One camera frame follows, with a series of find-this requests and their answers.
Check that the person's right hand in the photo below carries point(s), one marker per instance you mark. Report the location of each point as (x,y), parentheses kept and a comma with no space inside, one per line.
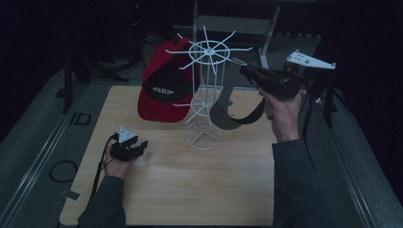
(283,117)

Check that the black metal stand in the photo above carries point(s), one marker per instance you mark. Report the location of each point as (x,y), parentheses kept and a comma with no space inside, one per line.
(329,101)
(67,85)

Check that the person's left hand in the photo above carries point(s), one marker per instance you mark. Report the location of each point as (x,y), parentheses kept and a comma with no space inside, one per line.
(118,167)

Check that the grey sun visor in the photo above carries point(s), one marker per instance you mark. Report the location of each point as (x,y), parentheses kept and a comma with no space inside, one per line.
(221,120)

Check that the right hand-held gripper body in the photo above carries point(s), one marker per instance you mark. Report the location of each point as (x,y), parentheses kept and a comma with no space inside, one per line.
(278,80)

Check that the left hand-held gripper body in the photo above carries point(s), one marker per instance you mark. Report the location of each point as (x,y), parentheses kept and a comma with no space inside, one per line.
(125,150)

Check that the grey tape piece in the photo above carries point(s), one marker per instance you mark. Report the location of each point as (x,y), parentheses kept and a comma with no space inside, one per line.
(72,195)

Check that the red baseball cap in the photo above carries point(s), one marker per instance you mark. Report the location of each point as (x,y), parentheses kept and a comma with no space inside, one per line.
(161,107)

